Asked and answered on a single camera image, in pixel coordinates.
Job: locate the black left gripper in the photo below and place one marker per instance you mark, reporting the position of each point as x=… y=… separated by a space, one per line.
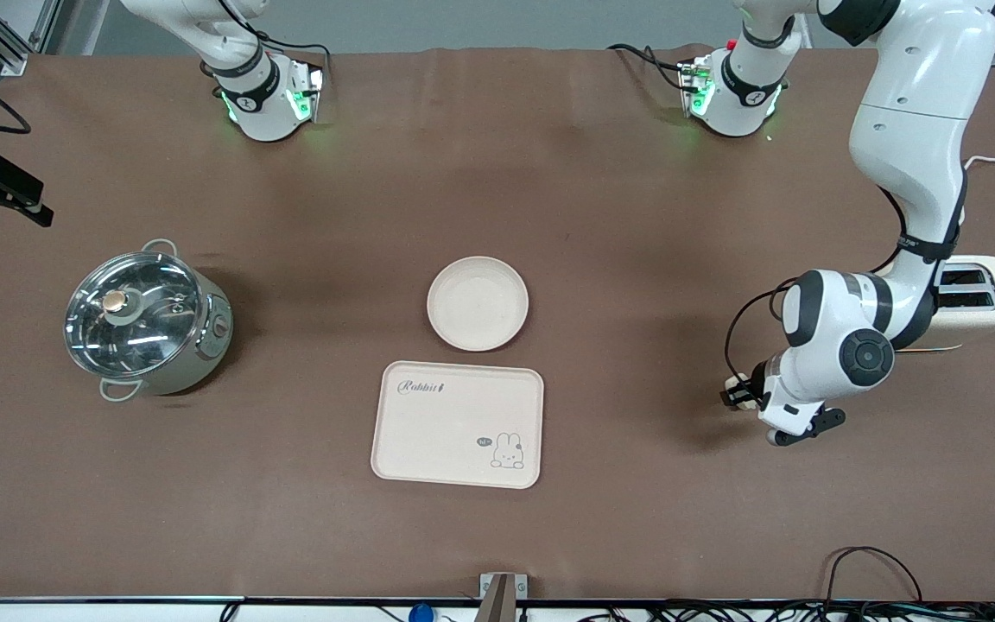
x=754 y=383

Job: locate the round cream plate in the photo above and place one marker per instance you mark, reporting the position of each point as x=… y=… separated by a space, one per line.
x=478 y=303

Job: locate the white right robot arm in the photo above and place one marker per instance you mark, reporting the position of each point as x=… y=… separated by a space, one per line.
x=263 y=104

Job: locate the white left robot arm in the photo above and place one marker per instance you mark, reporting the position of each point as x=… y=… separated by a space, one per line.
x=912 y=130

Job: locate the cream rabbit print tray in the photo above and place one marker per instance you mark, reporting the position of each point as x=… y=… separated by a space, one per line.
x=454 y=428

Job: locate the glass pot lid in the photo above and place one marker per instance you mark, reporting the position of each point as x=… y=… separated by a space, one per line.
x=130 y=315

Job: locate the silver electric pot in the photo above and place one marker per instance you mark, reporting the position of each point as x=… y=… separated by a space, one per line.
x=204 y=345

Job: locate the blue round object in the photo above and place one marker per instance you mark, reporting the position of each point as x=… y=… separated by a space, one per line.
x=421 y=613

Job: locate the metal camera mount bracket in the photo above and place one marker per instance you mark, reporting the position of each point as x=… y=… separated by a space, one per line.
x=503 y=596

